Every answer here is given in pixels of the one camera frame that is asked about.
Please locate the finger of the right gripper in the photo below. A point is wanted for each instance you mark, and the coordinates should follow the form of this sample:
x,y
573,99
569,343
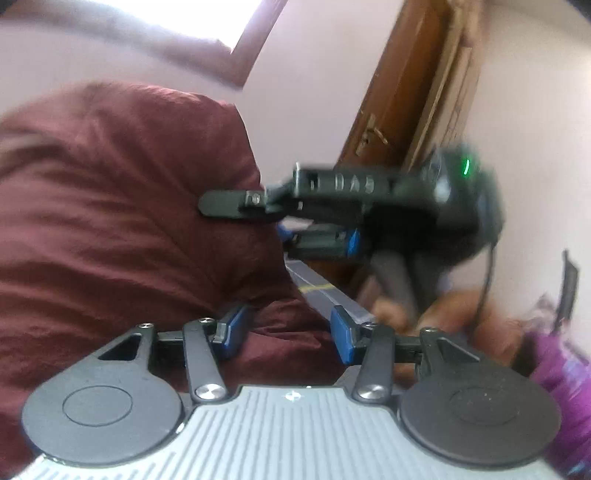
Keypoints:
x,y
320,241
240,205

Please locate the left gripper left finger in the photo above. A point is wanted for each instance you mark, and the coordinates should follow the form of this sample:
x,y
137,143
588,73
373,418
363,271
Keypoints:
x,y
126,399

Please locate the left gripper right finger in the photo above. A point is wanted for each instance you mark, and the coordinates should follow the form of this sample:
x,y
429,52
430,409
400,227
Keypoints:
x,y
448,397

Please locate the maroon garment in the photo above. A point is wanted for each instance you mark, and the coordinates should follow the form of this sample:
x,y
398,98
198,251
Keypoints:
x,y
100,232

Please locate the person's right hand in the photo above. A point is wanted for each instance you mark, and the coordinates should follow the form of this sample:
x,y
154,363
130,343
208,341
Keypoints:
x,y
487,329

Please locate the grey plaid bed sheet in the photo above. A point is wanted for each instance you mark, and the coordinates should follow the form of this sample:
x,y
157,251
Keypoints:
x,y
322,295

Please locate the brown wooden door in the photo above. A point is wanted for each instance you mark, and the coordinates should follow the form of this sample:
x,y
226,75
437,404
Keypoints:
x,y
422,87

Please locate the purple garment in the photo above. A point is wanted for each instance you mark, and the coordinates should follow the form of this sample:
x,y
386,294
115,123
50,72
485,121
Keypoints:
x,y
564,373

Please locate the brown wooden window frame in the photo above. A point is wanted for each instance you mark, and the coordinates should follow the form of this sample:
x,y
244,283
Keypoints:
x,y
229,64

